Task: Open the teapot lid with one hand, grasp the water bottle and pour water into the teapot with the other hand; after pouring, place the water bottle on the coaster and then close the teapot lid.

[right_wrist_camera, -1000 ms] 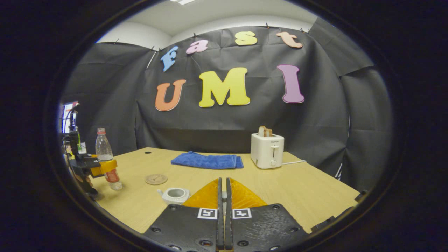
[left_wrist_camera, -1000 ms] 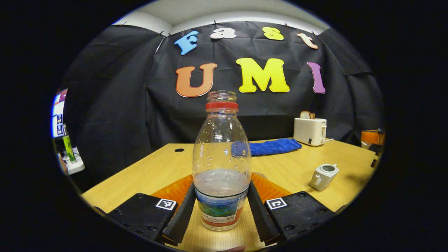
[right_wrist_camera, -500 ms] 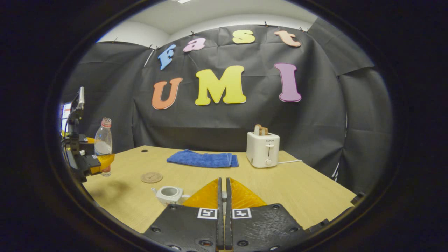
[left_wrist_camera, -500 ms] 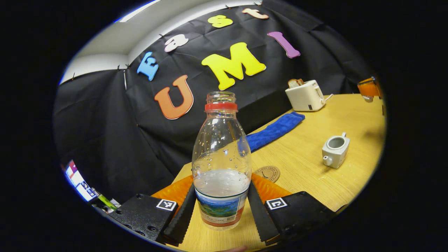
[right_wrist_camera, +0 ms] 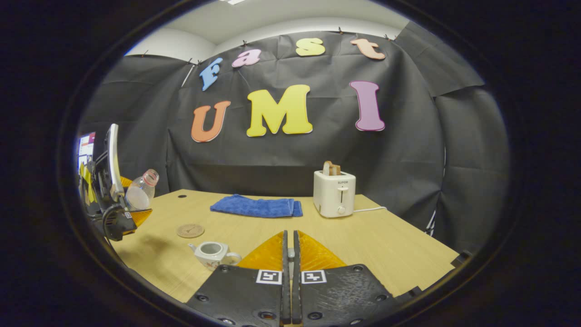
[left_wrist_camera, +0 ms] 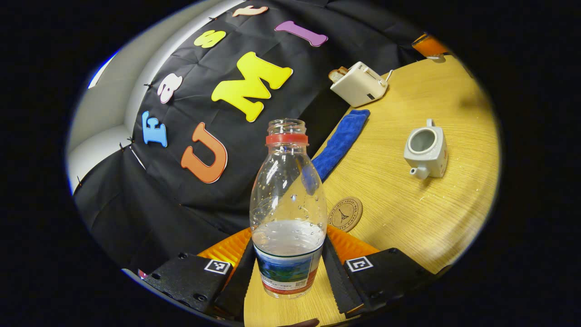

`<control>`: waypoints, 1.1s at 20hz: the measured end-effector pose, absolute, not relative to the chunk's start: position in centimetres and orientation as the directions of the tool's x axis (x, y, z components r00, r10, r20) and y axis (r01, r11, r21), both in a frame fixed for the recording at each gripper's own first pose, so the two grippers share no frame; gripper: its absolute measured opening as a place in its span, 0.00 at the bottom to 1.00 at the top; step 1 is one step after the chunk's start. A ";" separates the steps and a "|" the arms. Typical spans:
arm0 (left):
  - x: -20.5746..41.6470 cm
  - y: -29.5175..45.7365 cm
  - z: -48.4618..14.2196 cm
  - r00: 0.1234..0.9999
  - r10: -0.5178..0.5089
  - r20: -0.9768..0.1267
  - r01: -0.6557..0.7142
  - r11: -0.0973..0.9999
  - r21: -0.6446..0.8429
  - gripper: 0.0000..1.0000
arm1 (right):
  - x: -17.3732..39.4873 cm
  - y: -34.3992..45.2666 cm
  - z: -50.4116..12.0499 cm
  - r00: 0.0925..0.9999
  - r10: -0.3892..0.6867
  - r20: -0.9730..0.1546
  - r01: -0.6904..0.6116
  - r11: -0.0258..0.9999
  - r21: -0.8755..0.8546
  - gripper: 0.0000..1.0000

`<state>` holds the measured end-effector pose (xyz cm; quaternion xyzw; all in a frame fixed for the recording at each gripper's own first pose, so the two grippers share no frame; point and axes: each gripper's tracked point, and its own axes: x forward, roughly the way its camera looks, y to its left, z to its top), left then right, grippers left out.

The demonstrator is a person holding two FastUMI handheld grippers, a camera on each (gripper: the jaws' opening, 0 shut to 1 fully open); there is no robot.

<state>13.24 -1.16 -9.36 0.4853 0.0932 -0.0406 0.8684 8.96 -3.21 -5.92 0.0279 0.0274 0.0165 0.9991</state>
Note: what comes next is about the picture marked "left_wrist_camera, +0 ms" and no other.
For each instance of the blue towel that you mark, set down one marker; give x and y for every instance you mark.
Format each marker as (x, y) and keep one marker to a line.
(340, 141)

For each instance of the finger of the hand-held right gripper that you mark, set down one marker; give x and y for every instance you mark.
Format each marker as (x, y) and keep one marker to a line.
(429, 46)

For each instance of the white ceramic teacup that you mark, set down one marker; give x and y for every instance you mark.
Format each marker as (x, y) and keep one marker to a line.
(433, 156)

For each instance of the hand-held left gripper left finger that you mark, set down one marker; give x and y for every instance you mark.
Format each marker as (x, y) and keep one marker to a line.
(240, 281)

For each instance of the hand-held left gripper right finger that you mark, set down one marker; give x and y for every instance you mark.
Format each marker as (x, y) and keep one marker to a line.
(338, 281)

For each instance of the black backdrop cloth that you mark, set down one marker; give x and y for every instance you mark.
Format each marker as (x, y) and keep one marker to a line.
(181, 213)

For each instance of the clear plastic water bottle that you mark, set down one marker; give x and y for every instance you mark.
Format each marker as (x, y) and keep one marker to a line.
(288, 254)

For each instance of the white toaster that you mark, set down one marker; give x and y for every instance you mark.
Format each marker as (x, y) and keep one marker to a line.
(358, 86)

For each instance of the bread slice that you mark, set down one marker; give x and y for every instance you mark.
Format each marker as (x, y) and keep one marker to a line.
(337, 74)

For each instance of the round brown coaster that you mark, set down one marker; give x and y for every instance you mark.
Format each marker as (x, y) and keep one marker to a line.
(345, 214)

